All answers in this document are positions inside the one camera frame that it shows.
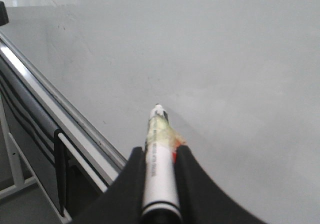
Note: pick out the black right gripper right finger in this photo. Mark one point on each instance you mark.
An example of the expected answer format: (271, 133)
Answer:
(201, 200)

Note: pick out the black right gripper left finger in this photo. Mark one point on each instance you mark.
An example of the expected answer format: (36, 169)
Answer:
(122, 202)

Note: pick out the white whiteboard marker pen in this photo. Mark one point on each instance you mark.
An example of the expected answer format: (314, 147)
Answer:
(160, 201)

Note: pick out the red round magnet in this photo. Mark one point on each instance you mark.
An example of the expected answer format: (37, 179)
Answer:
(176, 151)

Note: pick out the large white whiteboard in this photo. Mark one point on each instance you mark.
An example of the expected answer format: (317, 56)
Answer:
(240, 80)

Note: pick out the aluminium whiteboard tray rail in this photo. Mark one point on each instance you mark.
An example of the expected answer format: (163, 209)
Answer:
(100, 155)

